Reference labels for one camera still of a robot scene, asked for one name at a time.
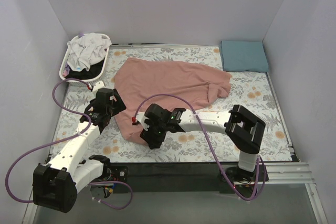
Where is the pink printed t shirt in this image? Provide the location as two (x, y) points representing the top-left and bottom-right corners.
(114, 58), (232, 145)

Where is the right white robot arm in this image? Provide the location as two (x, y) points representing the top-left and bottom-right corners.
(132, 104), (266, 173)

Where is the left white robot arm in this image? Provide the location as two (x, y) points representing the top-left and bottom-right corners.
(33, 81), (126, 213)

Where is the black garment in basket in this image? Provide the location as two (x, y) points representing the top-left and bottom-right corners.
(65, 61), (104, 80)

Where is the white crumpled garment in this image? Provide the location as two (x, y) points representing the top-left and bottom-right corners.
(67, 33), (112, 72)

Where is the folded teal t shirt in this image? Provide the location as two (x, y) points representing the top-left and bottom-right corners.
(219, 40), (269, 73)

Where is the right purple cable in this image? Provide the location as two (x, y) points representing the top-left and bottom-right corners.
(131, 93), (269, 201)

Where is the purple cable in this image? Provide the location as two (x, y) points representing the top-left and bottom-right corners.
(131, 93), (269, 201)
(5, 80), (134, 210)

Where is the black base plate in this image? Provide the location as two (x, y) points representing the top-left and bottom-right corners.
(106, 162), (256, 197)

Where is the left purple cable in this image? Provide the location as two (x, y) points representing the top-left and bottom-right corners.
(5, 80), (134, 210)

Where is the aluminium frame rail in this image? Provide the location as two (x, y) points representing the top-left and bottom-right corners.
(33, 163), (315, 186)

